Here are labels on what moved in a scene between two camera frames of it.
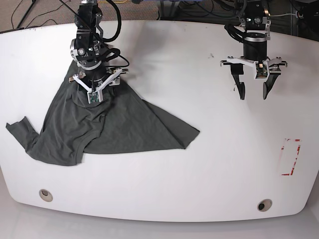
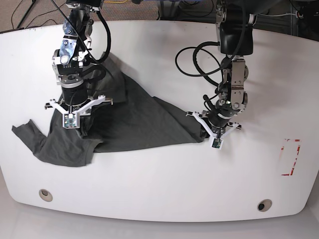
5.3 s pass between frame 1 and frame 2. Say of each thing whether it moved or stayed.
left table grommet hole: stayed
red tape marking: stayed
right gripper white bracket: moved
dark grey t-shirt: moved
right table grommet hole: stayed
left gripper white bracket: moved
